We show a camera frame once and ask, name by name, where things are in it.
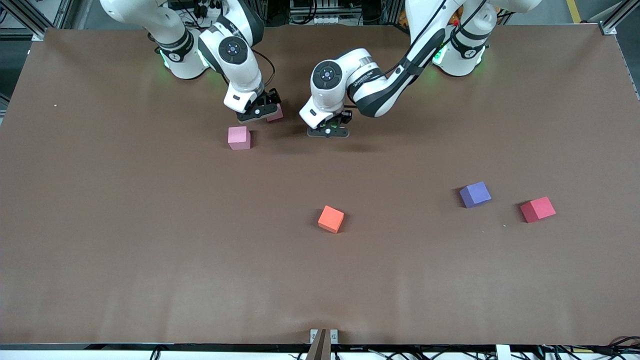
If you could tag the metal equipment rack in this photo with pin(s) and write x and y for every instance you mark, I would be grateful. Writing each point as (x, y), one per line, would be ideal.
(320, 12)

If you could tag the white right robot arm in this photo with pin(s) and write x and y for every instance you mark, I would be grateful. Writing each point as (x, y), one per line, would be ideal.
(232, 50)

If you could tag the brown camera mount bar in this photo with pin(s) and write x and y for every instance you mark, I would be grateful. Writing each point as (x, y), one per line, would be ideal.
(317, 350)

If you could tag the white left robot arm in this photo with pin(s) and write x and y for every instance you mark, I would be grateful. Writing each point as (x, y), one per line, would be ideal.
(380, 85)

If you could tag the white table leg block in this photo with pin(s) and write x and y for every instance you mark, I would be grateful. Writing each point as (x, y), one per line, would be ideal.
(503, 353)

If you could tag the white power strip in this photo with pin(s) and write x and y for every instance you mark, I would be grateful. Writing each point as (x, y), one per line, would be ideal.
(207, 9)

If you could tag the pink foam cube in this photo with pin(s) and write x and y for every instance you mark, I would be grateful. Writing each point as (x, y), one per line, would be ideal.
(239, 137)
(276, 115)

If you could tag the orange foam cube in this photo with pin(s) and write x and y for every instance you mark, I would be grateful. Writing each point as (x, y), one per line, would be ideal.
(331, 219)

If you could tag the aluminium frame post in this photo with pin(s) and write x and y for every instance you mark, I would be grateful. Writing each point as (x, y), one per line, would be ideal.
(30, 20)
(620, 15)

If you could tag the orange packet pile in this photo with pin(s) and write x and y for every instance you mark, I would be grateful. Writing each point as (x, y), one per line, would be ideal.
(403, 17)

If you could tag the brown table cover mat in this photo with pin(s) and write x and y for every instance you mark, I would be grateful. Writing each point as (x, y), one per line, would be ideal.
(150, 250)

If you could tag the red foam cube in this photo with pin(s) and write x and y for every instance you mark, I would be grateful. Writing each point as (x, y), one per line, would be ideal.
(538, 210)

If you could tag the purple foam cube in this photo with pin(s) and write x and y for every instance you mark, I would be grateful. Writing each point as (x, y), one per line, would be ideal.
(475, 195)

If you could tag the small metal bracket plate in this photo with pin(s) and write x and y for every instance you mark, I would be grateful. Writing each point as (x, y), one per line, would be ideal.
(334, 336)
(313, 336)

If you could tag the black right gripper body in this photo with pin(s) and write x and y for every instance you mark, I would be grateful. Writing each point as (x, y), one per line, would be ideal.
(269, 99)

